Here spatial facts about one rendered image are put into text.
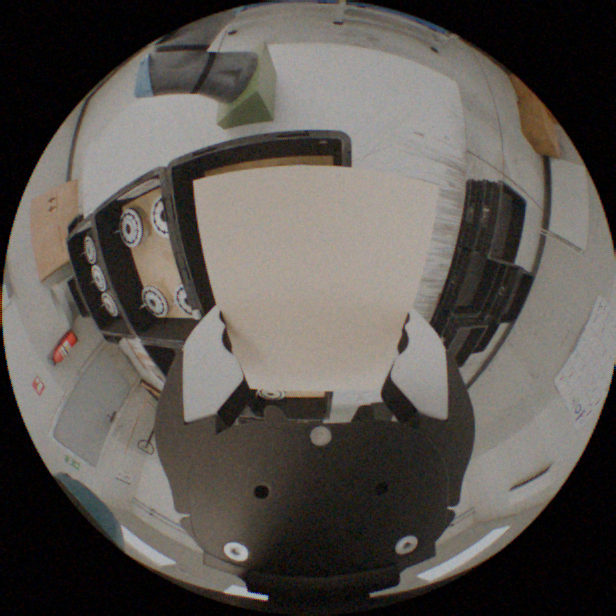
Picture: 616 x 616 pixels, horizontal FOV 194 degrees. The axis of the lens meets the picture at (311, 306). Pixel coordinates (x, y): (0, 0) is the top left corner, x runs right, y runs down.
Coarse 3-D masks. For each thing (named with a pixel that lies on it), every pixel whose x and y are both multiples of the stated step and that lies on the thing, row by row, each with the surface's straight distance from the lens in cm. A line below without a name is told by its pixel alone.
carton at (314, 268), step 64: (256, 192) 9; (320, 192) 9; (384, 192) 9; (256, 256) 9; (320, 256) 9; (384, 256) 10; (256, 320) 11; (320, 320) 11; (384, 320) 12; (256, 384) 17; (320, 384) 16
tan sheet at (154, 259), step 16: (160, 192) 52; (128, 208) 62; (144, 208) 56; (160, 240) 53; (144, 256) 60; (160, 256) 55; (144, 272) 62; (160, 272) 57; (176, 272) 53; (176, 304) 59
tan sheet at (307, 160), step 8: (264, 160) 40; (272, 160) 39; (280, 160) 39; (288, 160) 39; (296, 160) 39; (304, 160) 38; (312, 160) 38; (320, 160) 38; (328, 160) 39; (224, 168) 42; (232, 168) 41; (240, 168) 41; (248, 168) 40; (256, 168) 40; (208, 176) 44
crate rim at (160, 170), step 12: (156, 168) 39; (144, 180) 42; (120, 192) 48; (108, 204) 54; (168, 204) 37; (168, 216) 37; (96, 228) 60; (168, 228) 37; (180, 264) 37; (108, 276) 60; (180, 276) 39; (120, 300) 61; (192, 300) 40; (132, 324) 64; (144, 336) 63
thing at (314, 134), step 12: (276, 132) 30; (288, 132) 30; (300, 132) 30; (312, 132) 29; (324, 132) 30; (336, 132) 30; (216, 144) 33; (228, 144) 32; (240, 144) 31; (252, 144) 31; (348, 144) 29; (180, 156) 36; (192, 156) 35; (204, 156) 34; (348, 156) 29; (168, 168) 37; (168, 180) 37; (168, 192) 37; (180, 228) 36; (180, 240) 36; (180, 252) 37; (192, 276) 37; (192, 288) 38; (204, 312) 40
